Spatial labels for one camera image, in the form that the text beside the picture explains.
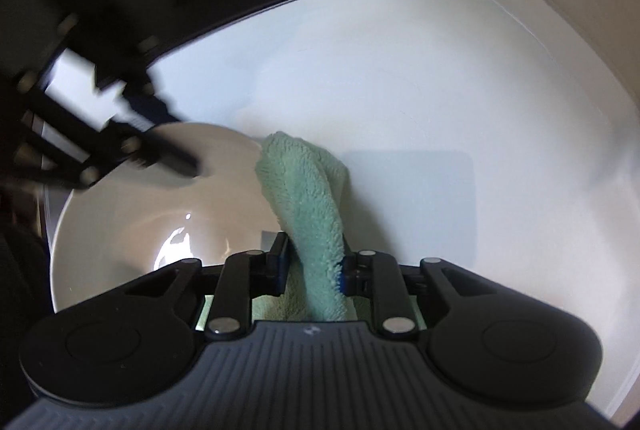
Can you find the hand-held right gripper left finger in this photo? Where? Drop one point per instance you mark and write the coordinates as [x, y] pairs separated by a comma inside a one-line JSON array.
[[280, 272]]

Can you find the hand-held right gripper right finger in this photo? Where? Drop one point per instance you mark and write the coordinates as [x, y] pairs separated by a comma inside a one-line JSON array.
[[343, 280]]

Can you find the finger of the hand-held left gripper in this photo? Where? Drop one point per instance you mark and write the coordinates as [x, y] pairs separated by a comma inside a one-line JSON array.
[[115, 60], [160, 155]]

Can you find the green microfibre cloth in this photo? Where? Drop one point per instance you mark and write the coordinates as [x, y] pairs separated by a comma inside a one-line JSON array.
[[310, 210]]

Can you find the white patterned bowl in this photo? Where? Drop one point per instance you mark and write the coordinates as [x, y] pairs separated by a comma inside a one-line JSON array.
[[125, 220]]

